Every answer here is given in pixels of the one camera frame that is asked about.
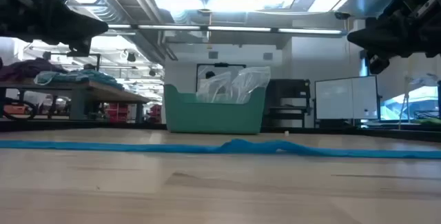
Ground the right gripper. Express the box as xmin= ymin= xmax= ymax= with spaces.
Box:
xmin=347 ymin=0 xmax=441 ymax=59

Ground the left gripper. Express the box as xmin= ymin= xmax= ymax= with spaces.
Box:
xmin=0 ymin=0 xmax=110 ymax=44

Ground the clear plastic zip bag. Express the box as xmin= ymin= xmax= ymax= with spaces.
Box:
xmin=196 ymin=65 xmax=271 ymax=105

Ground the blue elastic bandage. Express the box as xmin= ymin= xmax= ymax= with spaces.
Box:
xmin=0 ymin=138 xmax=441 ymax=161

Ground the teal cloth pile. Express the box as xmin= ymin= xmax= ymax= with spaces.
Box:
xmin=33 ymin=68 xmax=125 ymax=90

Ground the whiteboard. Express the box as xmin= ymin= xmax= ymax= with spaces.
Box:
xmin=314 ymin=74 xmax=380 ymax=121

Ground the wooden workbench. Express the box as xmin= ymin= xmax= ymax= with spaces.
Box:
xmin=0 ymin=79 xmax=152 ymax=123

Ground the purple clothes pile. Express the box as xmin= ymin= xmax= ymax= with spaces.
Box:
xmin=0 ymin=57 xmax=68 ymax=82

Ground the red storage bin stack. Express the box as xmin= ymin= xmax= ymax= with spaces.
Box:
xmin=150 ymin=103 xmax=163 ymax=124
xmin=106 ymin=102 xmax=130 ymax=123

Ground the black round wheel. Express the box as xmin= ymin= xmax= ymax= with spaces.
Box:
xmin=0 ymin=96 xmax=39 ymax=121

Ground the green cloth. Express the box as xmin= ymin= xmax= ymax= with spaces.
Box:
xmin=413 ymin=116 xmax=441 ymax=125

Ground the black cart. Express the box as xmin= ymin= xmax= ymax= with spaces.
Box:
xmin=263 ymin=78 xmax=311 ymax=128

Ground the green plastic bin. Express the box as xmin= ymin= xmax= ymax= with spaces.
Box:
xmin=163 ymin=83 xmax=267 ymax=135

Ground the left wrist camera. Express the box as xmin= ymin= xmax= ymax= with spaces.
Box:
xmin=67 ymin=37 xmax=93 ymax=58

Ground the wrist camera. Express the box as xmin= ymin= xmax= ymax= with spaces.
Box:
xmin=67 ymin=37 xmax=93 ymax=58
xmin=366 ymin=52 xmax=392 ymax=76

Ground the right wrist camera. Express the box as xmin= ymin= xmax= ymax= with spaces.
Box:
xmin=366 ymin=52 xmax=392 ymax=76

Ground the black overhead rig frame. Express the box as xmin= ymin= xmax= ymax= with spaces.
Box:
xmin=43 ymin=50 xmax=102 ymax=72

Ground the yellow hanging cable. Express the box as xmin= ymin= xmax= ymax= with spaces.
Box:
xmin=398 ymin=61 xmax=414 ymax=130

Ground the black table frame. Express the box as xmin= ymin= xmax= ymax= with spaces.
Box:
xmin=0 ymin=119 xmax=441 ymax=143

